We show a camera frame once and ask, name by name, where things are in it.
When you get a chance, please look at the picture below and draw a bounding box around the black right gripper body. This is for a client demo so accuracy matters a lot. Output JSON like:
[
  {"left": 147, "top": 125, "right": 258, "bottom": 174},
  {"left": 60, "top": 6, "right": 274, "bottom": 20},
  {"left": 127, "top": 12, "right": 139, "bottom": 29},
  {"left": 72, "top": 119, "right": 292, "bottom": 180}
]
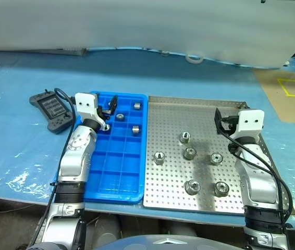
[{"left": 220, "top": 114, "right": 239, "bottom": 132}]

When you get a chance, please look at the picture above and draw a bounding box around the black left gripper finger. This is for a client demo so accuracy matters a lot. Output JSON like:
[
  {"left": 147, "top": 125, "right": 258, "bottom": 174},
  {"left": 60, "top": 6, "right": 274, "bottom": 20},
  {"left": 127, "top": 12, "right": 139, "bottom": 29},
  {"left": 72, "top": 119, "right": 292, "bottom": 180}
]
[{"left": 109, "top": 95, "right": 119, "bottom": 115}]

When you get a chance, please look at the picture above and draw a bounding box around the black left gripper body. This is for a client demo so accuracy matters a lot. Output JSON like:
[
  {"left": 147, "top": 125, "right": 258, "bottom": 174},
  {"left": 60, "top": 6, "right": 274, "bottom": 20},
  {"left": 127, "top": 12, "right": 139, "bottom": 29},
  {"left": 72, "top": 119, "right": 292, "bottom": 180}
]
[{"left": 97, "top": 103, "right": 113, "bottom": 117}]

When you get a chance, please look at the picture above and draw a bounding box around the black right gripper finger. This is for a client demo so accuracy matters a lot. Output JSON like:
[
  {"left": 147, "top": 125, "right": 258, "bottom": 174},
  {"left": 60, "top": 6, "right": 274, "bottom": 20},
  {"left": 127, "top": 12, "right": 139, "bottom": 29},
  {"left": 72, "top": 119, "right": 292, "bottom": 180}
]
[{"left": 214, "top": 107, "right": 223, "bottom": 135}]

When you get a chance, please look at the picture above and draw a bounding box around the blue compartment tray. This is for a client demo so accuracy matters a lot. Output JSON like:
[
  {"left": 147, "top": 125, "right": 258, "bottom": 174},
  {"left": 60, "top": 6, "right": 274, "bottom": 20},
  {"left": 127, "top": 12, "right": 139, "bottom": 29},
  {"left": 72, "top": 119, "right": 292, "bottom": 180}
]
[{"left": 78, "top": 90, "right": 149, "bottom": 204}]

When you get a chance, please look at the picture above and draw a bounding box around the brown cardboard sheet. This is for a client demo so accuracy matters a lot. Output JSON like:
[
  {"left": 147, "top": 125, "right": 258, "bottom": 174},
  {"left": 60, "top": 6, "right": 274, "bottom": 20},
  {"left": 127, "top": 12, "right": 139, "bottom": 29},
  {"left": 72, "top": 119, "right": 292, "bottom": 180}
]
[{"left": 253, "top": 67, "right": 295, "bottom": 124}]

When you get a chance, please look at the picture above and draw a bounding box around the black handheld remote controller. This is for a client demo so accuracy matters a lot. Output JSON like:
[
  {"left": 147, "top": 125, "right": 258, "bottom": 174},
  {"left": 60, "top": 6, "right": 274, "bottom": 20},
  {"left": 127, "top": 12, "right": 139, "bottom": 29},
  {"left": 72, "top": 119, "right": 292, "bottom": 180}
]
[{"left": 29, "top": 89, "right": 74, "bottom": 135}]

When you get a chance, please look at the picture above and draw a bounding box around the white backdrop sheet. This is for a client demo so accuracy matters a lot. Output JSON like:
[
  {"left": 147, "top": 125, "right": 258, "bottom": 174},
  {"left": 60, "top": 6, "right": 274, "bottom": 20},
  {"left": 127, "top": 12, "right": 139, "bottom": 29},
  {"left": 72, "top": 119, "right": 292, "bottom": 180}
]
[{"left": 0, "top": 0, "right": 295, "bottom": 70}]

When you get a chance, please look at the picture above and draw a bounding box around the perforated metal tray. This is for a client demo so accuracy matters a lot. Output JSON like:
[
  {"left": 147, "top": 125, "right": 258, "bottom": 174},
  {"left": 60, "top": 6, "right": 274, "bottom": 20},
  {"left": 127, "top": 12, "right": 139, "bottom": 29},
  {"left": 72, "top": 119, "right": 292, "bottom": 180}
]
[{"left": 142, "top": 95, "right": 295, "bottom": 216}]

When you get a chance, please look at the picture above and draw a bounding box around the blue table cover sheet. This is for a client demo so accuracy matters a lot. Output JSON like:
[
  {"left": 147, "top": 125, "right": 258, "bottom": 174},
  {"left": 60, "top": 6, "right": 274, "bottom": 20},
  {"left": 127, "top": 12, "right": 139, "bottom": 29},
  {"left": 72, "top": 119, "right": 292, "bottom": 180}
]
[{"left": 0, "top": 46, "right": 295, "bottom": 227}]

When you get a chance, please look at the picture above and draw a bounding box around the grey rounded shape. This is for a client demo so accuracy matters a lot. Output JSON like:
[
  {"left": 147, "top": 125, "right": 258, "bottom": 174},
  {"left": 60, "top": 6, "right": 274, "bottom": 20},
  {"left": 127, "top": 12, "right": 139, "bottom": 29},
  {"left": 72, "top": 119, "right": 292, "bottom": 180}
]
[{"left": 95, "top": 216, "right": 120, "bottom": 241}]

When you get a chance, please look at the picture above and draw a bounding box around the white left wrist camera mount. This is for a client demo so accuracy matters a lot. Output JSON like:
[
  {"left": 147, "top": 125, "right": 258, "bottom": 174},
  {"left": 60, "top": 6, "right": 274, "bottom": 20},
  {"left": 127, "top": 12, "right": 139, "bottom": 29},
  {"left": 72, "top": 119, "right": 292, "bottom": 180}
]
[{"left": 74, "top": 92, "right": 107, "bottom": 130}]

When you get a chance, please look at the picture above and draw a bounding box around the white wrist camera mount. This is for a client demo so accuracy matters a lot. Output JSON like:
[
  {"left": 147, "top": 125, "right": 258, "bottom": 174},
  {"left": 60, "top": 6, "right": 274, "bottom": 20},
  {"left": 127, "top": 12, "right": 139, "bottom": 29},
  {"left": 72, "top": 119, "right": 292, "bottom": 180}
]
[
  {"left": 74, "top": 92, "right": 107, "bottom": 130},
  {"left": 230, "top": 109, "right": 265, "bottom": 143}
]

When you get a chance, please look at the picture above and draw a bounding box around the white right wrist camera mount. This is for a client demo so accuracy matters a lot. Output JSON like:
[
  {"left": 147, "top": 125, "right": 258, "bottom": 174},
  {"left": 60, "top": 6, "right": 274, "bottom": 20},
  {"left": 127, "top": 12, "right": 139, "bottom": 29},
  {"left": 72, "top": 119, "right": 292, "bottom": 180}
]
[{"left": 230, "top": 109, "right": 265, "bottom": 143}]

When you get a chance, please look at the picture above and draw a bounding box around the white tape ring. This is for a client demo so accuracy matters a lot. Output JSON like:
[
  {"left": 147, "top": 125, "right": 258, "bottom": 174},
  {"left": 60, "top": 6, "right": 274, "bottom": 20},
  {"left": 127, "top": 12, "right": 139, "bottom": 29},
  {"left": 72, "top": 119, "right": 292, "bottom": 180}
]
[{"left": 185, "top": 53, "right": 205, "bottom": 64}]

